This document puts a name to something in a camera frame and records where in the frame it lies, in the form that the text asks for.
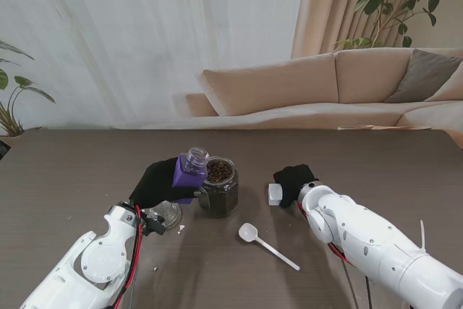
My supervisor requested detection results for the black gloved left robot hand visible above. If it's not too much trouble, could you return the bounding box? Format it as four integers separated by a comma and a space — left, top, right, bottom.
129, 156, 203, 209

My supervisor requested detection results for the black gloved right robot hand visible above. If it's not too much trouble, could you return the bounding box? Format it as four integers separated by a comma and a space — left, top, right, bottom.
273, 164, 316, 209

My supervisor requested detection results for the white square jar lid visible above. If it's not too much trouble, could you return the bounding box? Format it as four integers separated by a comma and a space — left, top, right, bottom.
268, 182, 284, 207

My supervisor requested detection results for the purple square coffee jar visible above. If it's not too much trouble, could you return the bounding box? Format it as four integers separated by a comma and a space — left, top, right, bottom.
171, 146, 211, 205

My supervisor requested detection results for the clear glass jar lid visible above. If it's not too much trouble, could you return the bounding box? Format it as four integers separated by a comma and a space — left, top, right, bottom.
148, 200, 183, 233

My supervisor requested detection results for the glass jar of coffee beans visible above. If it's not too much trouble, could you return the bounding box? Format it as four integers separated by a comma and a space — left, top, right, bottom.
197, 156, 239, 219

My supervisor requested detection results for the white plastic spoon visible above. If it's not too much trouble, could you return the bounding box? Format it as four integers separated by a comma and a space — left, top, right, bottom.
237, 222, 301, 272

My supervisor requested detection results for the beige sofa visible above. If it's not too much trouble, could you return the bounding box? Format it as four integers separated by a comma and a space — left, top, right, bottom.
186, 47, 463, 140

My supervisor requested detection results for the white sheer curtain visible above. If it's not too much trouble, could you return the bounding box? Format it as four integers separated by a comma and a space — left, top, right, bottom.
0, 0, 308, 131

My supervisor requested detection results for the tan plant pot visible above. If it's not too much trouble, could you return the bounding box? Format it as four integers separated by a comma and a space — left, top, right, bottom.
0, 134, 25, 147

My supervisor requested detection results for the grey sofa cushion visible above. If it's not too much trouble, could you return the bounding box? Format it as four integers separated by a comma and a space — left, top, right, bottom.
383, 48, 463, 103

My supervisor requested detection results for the broad leaf green plant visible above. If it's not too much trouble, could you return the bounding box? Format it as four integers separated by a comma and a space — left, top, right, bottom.
0, 40, 56, 138

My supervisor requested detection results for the beige curtain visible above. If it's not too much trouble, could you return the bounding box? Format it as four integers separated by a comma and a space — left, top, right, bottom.
291, 0, 463, 59

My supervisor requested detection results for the beige sofa cushion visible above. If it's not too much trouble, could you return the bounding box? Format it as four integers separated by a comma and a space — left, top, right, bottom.
425, 69, 463, 103

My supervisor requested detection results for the tall leafy green plant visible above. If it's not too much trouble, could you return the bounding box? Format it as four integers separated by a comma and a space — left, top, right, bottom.
334, 0, 463, 51

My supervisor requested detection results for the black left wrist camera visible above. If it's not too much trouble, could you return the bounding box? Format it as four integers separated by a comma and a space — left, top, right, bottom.
142, 213, 167, 237

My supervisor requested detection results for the red left arm cable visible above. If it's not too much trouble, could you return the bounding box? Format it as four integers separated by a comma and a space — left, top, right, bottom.
114, 206, 144, 308

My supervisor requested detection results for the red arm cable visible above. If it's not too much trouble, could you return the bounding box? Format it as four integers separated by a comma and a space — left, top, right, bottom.
298, 202, 357, 268
114, 206, 144, 308

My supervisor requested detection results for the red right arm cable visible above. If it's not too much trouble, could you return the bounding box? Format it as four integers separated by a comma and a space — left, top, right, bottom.
298, 202, 357, 268

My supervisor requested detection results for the grey left arm cable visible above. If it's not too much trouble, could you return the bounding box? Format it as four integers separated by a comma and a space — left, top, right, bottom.
125, 272, 137, 309

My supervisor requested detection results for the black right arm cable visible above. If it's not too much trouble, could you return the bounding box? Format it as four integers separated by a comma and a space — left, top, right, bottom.
364, 275, 374, 309

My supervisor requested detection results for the white cable tie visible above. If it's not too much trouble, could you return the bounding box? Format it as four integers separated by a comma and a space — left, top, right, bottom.
418, 219, 428, 255

